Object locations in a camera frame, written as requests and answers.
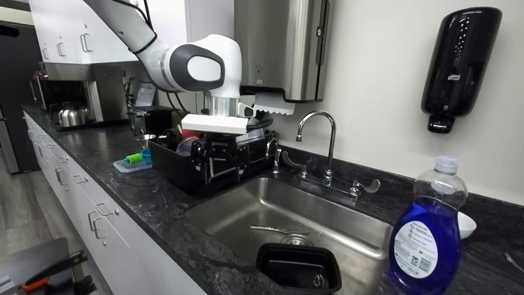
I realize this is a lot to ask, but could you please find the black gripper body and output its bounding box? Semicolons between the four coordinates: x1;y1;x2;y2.
203;132;274;184

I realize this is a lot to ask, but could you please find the chrome sink faucet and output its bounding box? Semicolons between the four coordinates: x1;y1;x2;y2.
270;110;383;200

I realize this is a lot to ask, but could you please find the orange black clamp left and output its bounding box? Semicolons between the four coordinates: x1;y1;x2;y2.
18;251;95;295

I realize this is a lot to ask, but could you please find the silver knife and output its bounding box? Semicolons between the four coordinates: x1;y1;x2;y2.
249;225;311;237

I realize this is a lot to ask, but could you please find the black wall soap dispenser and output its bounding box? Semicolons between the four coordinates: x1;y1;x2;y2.
421;7;503;135

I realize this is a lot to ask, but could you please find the steel paper towel dispenser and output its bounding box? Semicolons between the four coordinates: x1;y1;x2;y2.
234;0;331;104

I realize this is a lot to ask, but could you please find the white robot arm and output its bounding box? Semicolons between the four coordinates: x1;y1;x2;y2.
84;0;264;137

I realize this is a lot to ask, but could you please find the stainless steel sink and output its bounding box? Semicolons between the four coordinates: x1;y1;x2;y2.
187;178;392;295

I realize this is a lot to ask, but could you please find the black plastic tray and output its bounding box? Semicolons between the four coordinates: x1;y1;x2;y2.
256;243;343;295

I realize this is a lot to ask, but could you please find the red plastic cup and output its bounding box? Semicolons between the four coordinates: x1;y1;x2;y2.
180;130;200;141

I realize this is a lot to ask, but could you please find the black dish rack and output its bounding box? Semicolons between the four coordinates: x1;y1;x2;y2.
148;128;259;200

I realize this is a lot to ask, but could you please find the white cabinet handle pair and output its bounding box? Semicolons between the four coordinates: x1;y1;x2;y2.
87;204;113;241

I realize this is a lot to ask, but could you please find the coffee maker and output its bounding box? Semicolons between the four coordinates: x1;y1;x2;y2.
30;63;141;128

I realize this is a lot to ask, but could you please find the blue dish soap bottle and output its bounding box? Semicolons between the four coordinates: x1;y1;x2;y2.
390;156;469;295

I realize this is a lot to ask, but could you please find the white upper cabinet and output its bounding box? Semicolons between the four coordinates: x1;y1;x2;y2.
28;0;187;64

